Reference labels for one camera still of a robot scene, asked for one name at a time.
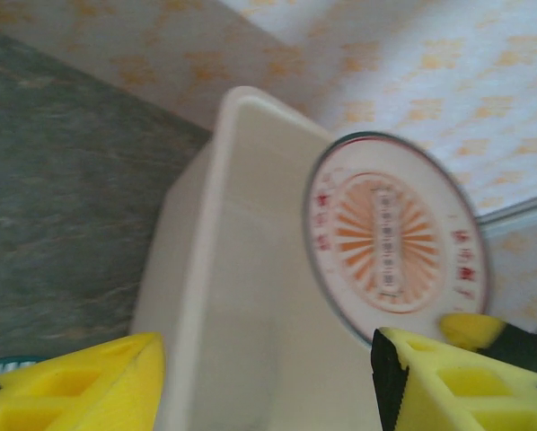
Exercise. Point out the aluminium frame post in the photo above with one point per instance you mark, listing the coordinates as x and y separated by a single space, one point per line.
520 211

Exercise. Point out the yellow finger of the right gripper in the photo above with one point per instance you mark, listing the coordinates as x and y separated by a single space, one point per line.
470 331

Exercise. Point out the white plastic bin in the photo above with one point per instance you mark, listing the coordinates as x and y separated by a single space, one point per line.
250 269

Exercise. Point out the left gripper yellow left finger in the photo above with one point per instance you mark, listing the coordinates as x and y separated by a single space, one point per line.
93 395

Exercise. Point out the white plate teal striped rim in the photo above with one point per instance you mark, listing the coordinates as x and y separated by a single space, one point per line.
8 366

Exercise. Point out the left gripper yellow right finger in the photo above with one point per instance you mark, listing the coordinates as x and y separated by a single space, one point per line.
466 395

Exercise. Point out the orange sunburst print plate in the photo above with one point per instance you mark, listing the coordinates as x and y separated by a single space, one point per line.
385 233

